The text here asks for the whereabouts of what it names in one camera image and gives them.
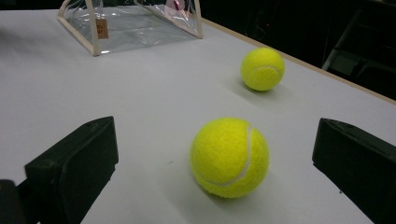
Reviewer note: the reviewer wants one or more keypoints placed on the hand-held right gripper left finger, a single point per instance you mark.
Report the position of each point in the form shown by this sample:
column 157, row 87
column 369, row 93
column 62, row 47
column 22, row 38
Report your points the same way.
column 71, row 168

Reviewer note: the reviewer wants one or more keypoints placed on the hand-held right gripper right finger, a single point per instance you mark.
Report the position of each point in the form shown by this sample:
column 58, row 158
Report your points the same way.
column 361, row 168

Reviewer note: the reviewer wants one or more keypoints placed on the yellow tennis ball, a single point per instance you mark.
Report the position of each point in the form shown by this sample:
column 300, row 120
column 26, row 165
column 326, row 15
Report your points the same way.
column 262, row 69
column 229, row 157

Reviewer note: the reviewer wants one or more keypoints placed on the clear plastic tote bag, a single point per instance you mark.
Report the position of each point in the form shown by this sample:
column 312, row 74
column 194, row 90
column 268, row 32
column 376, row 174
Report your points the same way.
column 130, row 31

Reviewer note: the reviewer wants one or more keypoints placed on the black chair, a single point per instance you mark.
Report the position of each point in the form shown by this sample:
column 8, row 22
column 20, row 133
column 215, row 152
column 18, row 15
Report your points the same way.
column 358, row 62

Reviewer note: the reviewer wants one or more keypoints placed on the white table sheet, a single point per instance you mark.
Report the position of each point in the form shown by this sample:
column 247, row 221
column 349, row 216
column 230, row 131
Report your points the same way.
column 155, row 93

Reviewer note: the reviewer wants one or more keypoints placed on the wooden table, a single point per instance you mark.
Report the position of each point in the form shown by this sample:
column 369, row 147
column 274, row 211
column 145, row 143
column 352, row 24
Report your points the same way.
column 311, row 66

